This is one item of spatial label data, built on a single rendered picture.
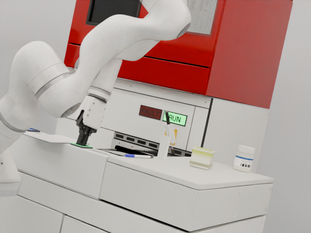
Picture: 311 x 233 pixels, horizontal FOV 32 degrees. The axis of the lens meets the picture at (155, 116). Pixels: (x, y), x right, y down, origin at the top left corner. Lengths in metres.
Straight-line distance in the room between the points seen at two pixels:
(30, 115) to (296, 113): 2.39
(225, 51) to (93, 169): 0.85
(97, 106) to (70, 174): 0.25
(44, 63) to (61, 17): 3.39
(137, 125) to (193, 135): 0.29
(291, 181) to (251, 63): 1.31
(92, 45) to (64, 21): 3.37
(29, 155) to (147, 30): 0.73
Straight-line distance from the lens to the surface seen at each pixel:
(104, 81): 1.87
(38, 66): 1.53
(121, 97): 2.52
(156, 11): 1.52
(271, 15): 2.72
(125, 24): 1.51
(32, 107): 1.62
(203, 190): 1.62
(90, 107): 1.85
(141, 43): 1.76
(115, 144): 2.51
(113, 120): 2.54
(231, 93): 2.46
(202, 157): 1.93
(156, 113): 2.40
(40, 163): 1.96
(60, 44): 4.86
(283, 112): 3.73
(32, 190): 1.99
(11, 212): 2.06
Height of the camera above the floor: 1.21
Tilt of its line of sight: 3 degrees down
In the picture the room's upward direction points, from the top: 12 degrees clockwise
